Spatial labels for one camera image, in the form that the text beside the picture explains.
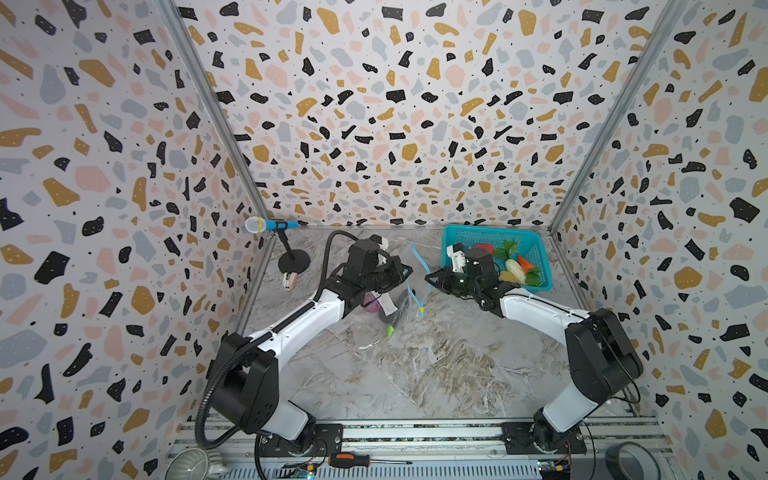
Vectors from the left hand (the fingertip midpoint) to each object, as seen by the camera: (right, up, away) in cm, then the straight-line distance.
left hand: (416, 264), depth 79 cm
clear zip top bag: (-3, -11, +9) cm, 14 cm away
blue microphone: (-46, +11, +9) cm, 48 cm away
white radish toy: (+36, -3, +27) cm, 45 cm away
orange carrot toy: (+39, -1, +27) cm, 48 cm away
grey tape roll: (+46, -48, -9) cm, 67 cm away
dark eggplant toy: (-7, -17, +10) cm, 20 cm away
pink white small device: (-43, -6, +24) cm, 50 cm away
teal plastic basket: (+42, +7, +29) cm, 52 cm away
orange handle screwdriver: (-14, -46, -8) cm, 49 cm away
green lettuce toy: (+34, +3, +32) cm, 47 cm away
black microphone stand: (-44, 0, +31) cm, 53 cm away
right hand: (+1, -3, +7) cm, 7 cm away
